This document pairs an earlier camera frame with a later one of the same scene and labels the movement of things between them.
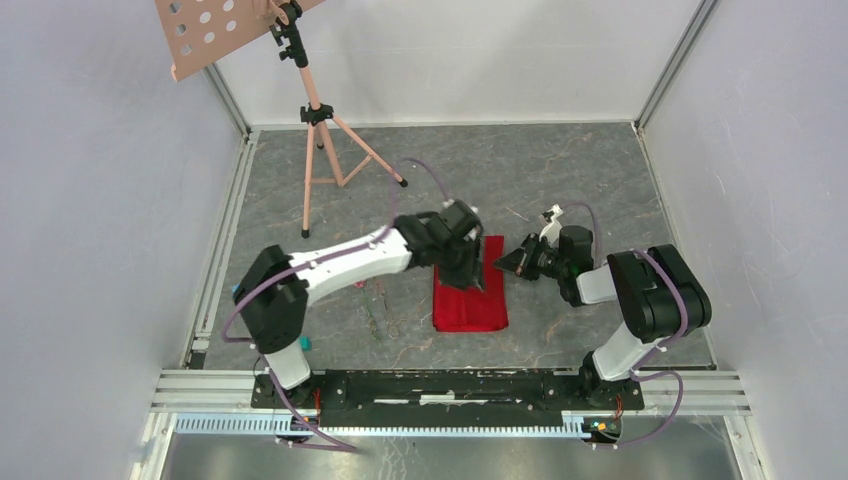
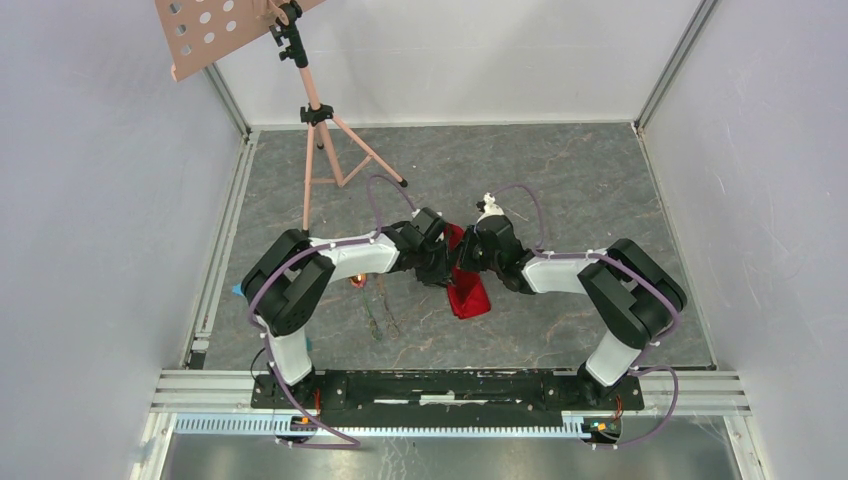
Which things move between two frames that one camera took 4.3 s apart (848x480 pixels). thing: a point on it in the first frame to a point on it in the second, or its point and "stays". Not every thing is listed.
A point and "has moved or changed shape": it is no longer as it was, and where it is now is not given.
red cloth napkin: (456, 309) has moved or changed shape
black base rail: (453, 398) stays
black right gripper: (520, 260) to (464, 262)
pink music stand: (198, 33) stays
